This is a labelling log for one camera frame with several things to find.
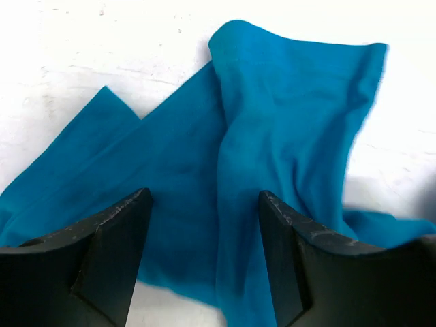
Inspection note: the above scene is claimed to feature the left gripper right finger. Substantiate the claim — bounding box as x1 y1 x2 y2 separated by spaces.
258 191 435 326

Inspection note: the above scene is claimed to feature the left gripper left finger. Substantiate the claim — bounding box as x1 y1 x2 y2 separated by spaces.
1 189 153 326

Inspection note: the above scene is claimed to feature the blue t shirt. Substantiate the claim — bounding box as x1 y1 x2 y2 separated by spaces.
1 20 435 326

